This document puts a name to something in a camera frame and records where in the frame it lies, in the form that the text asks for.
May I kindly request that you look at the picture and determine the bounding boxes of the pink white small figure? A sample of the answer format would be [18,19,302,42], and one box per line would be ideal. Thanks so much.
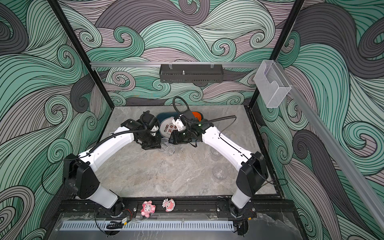
[162,199,176,213]

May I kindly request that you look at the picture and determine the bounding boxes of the white slotted cable duct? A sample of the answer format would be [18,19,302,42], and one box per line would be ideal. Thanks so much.
[60,220,235,232]

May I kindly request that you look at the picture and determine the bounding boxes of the clear plastic cup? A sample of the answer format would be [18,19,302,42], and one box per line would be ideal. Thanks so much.
[212,165,229,180]
[210,147,222,158]

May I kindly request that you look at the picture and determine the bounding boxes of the white plate red green circles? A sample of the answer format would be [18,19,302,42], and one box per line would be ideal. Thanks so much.
[160,117,178,138]

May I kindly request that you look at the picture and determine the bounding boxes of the black perforated wall tray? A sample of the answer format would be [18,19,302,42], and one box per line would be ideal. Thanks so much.
[159,65,224,84]

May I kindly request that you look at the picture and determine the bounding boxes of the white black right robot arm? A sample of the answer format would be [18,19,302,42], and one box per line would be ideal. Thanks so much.
[169,110,269,210]

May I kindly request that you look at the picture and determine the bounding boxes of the aluminium wall rail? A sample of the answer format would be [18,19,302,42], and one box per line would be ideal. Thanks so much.
[90,61,261,69]

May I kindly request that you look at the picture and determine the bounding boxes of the teal plastic bin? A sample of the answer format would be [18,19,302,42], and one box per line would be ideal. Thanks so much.
[157,112,186,132]

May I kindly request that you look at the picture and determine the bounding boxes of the orange shallow bowl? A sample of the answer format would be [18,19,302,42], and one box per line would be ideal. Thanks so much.
[192,112,203,121]

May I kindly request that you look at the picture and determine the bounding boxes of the clear acrylic wall holder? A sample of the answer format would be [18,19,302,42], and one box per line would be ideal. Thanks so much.
[254,60,292,109]

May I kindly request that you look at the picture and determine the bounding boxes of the black frame post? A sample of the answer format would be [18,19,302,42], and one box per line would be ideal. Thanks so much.
[47,0,115,110]
[249,1,304,109]

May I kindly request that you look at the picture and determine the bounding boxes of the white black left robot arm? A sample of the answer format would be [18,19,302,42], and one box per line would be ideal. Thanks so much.
[63,111,162,212]

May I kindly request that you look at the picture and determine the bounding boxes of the black right rear frame post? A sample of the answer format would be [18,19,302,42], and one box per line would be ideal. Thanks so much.
[249,1,304,109]

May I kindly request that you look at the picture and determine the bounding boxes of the pink plush pig figure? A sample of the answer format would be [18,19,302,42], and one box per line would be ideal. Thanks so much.
[141,201,156,218]

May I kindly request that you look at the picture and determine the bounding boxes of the black left rear frame post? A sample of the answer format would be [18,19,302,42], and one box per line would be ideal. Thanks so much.
[47,0,115,110]

